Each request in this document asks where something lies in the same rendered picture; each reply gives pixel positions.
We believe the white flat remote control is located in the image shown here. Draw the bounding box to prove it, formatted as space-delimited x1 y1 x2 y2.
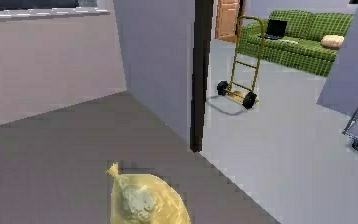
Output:
277 38 300 45

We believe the black laptop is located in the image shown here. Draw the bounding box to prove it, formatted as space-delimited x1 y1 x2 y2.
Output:
263 18 289 41

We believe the orange wooden room door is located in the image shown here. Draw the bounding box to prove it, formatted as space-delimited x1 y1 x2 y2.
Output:
214 0 243 44

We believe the yellow tied garbage bag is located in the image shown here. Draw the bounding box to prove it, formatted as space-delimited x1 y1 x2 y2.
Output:
106 162 192 224

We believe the yellow hand truck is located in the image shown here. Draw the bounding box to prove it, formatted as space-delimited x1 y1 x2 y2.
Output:
216 15 266 110

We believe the window with grey sill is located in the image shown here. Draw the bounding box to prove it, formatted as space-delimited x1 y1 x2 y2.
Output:
0 0 111 23

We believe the green checked sofa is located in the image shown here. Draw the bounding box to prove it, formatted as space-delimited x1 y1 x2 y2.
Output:
237 9 355 78

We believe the tan round cushion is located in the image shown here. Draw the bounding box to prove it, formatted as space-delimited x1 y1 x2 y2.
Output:
320 34 345 51

